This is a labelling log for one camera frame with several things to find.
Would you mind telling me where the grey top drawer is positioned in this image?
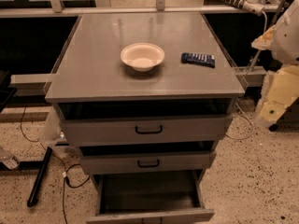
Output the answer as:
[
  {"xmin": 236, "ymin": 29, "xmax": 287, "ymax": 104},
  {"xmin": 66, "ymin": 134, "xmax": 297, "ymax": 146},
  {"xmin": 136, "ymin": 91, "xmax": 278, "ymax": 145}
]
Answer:
[{"xmin": 61, "ymin": 115, "xmax": 233, "ymax": 147}]

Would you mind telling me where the black drawer handle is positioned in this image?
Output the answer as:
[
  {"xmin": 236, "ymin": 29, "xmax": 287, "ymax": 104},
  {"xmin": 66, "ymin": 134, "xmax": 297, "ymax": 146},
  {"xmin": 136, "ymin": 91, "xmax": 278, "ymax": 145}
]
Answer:
[
  {"xmin": 135, "ymin": 125, "xmax": 164, "ymax": 134},
  {"xmin": 137, "ymin": 160, "xmax": 160, "ymax": 168}
]

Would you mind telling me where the black middle drawer handle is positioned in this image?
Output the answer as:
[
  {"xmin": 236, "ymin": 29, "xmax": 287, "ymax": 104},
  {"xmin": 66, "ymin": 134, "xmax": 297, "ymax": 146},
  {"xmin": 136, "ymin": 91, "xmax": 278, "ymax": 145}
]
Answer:
[{"xmin": 137, "ymin": 160, "xmax": 160, "ymax": 168}]

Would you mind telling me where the grey drawer cabinet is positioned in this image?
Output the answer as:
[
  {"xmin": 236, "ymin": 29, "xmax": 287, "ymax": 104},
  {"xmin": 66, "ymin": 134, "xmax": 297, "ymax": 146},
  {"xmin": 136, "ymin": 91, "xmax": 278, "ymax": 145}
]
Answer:
[{"xmin": 44, "ymin": 12, "xmax": 246, "ymax": 175}]

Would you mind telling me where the black floor bar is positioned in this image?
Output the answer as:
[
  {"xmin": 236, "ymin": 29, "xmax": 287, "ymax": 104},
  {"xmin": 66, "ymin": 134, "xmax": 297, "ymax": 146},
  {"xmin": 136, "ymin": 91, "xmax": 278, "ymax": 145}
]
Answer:
[{"xmin": 27, "ymin": 147, "xmax": 52, "ymax": 207}]

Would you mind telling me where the grey bottom drawer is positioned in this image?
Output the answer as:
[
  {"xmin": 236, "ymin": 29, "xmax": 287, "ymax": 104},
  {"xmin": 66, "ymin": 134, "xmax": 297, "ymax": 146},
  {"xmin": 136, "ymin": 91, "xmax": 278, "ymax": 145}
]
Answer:
[{"xmin": 87, "ymin": 171, "xmax": 214, "ymax": 224}]

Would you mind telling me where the white cable right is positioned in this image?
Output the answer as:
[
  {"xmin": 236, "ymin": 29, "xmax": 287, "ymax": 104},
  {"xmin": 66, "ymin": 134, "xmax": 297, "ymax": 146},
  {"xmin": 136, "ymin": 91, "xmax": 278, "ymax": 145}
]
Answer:
[{"xmin": 224, "ymin": 9, "xmax": 269, "ymax": 141}]

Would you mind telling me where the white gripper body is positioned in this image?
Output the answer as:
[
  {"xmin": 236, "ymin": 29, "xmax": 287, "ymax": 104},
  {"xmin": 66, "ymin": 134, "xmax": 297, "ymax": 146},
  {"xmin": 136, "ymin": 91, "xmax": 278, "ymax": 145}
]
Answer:
[{"xmin": 254, "ymin": 64, "xmax": 299, "ymax": 128}]

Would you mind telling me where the black floor cable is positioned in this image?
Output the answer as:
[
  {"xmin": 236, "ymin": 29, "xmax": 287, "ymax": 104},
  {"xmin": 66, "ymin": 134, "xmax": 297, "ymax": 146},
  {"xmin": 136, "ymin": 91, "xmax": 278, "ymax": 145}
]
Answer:
[{"xmin": 19, "ymin": 105, "xmax": 92, "ymax": 224}]

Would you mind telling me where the black top drawer handle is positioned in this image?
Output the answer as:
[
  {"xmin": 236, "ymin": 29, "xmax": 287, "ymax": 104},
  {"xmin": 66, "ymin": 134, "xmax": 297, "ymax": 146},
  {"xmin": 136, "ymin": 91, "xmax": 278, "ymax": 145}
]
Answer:
[{"xmin": 135, "ymin": 125, "xmax": 164, "ymax": 134}]

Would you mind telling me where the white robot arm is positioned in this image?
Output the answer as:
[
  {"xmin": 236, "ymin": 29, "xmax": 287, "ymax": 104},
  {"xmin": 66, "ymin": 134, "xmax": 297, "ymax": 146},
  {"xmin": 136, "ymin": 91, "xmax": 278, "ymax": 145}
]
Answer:
[{"xmin": 251, "ymin": 0, "xmax": 299, "ymax": 128}]

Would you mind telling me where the grey middle drawer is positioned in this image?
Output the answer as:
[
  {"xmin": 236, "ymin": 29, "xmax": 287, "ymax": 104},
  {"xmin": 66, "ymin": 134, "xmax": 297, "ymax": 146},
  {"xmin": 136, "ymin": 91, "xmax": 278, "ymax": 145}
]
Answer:
[{"xmin": 80, "ymin": 151, "xmax": 216, "ymax": 175}]

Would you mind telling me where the grey metal rail frame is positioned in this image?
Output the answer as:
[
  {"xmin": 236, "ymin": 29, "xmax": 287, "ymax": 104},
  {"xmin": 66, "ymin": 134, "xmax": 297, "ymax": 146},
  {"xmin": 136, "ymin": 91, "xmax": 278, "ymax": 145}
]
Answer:
[{"xmin": 0, "ymin": 0, "xmax": 281, "ymax": 93}]

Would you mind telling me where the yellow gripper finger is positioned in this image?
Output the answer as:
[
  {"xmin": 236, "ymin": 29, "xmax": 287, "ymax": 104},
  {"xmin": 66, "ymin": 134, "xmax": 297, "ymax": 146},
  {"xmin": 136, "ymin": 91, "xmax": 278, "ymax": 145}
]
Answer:
[{"xmin": 251, "ymin": 26, "xmax": 275, "ymax": 50}]

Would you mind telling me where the grey drawer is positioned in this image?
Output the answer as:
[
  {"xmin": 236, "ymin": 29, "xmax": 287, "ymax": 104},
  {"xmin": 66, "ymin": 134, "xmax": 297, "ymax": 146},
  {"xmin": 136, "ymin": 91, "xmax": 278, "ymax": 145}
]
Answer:
[
  {"xmin": 61, "ymin": 115, "xmax": 233, "ymax": 147},
  {"xmin": 80, "ymin": 151, "xmax": 216, "ymax": 175},
  {"xmin": 87, "ymin": 171, "xmax": 214, "ymax": 224}
]

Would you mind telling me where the white paper bowl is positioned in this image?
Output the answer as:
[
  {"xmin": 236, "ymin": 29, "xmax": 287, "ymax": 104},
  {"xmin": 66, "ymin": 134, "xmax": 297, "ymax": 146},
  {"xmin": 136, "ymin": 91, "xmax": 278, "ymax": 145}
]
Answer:
[{"xmin": 121, "ymin": 43, "xmax": 164, "ymax": 72}]

